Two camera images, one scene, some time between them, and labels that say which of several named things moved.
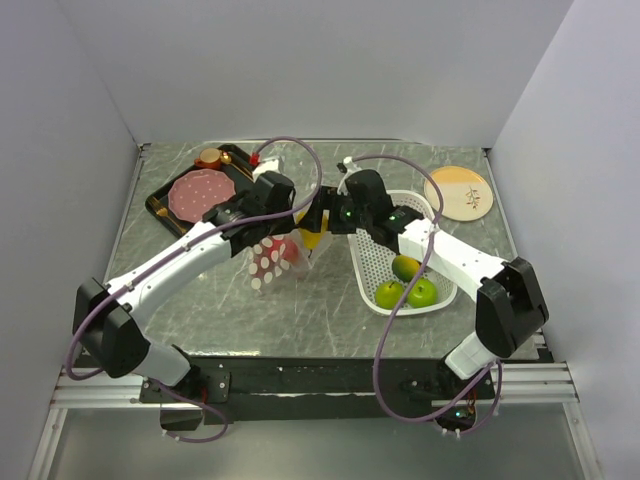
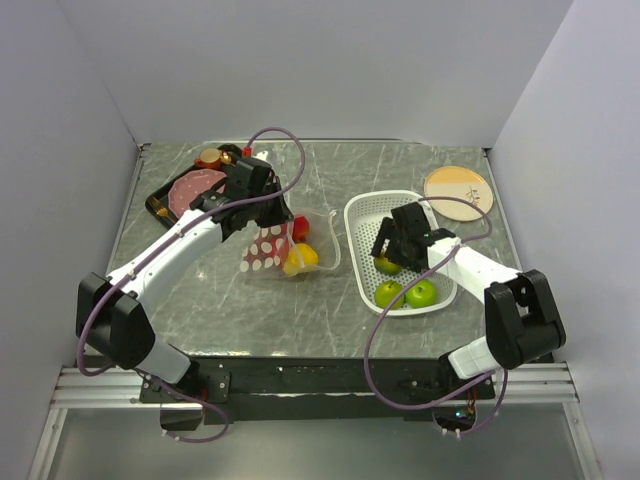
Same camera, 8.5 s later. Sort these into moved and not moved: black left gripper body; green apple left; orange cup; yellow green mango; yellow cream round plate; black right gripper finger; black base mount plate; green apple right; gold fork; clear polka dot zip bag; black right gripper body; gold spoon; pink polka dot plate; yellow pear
Moved: black right gripper finger; black left gripper body; yellow pear; yellow green mango; clear polka dot zip bag; black right gripper body
Not moved: gold fork; gold spoon; yellow cream round plate; orange cup; black base mount plate; pink polka dot plate; green apple left; green apple right
